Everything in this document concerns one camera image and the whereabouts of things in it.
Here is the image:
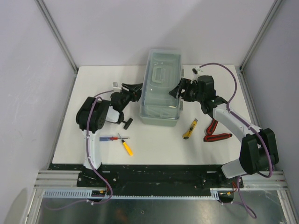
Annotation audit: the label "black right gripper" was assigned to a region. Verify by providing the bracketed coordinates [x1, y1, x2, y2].
[168, 79, 203, 103]

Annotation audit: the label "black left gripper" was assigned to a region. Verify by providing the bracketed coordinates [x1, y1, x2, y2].
[120, 83, 145, 112]

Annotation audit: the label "green plastic tool box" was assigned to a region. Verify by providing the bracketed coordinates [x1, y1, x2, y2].
[140, 49, 182, 127]

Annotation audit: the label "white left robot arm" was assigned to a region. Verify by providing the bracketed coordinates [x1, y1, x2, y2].
[76, 82, 143, 170]

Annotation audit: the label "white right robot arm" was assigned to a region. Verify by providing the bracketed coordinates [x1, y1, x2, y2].
[169, 75, 279, 187]

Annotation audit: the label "yellow utility knife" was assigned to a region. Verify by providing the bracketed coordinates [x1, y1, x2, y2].
[183, 119, 198, 140]

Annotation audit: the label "blue and red screwdriver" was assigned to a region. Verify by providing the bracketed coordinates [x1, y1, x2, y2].
[99, 136, 129, 141]

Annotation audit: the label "red and black pliers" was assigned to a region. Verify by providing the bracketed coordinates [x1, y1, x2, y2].
[203, 119, 233, 142]

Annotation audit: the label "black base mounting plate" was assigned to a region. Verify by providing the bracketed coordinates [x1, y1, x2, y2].
[49, 164, 243, 197]

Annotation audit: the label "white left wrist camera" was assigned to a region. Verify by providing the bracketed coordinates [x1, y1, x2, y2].
[113, 82, 121, 92]

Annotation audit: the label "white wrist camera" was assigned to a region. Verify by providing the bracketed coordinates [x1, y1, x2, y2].
[113, 82, 121, 92]
[192, 66, 202, 77]

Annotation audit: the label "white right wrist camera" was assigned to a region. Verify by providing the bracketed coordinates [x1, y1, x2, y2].
[192, 66, 202, 77]

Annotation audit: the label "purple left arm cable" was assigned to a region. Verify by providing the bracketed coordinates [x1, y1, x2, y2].
[44, 90, 122, 210]

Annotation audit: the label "black T-handle wrench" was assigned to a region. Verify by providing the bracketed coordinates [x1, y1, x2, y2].
[116, 118, 133, 130]

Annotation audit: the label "yellow handle screwdriver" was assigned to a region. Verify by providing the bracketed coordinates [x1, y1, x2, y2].
[118, 133, 133, 156]

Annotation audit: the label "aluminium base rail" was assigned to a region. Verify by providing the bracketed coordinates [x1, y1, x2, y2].
[35, 170, 288, 190]

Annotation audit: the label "grey slotted cable duct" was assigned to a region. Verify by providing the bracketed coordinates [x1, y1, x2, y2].
[43, 188, 236, 201]

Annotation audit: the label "right aluminium frame post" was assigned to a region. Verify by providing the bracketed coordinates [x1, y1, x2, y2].
[239, 0, 285, 71]

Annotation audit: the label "aluminium frame post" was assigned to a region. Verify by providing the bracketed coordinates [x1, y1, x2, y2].
[239, 0, 285, 71]
[34, 0, 78, 74]

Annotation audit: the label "left aluminium frame post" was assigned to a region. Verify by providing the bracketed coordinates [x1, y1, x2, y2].
[34, 0, 78, 74]

